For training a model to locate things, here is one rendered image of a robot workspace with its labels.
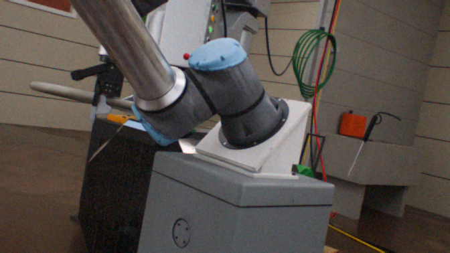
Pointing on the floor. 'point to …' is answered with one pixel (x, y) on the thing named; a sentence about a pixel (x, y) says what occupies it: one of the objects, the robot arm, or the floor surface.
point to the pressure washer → (315, 160)
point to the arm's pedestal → (231, 210)
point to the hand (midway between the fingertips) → (92, 118)
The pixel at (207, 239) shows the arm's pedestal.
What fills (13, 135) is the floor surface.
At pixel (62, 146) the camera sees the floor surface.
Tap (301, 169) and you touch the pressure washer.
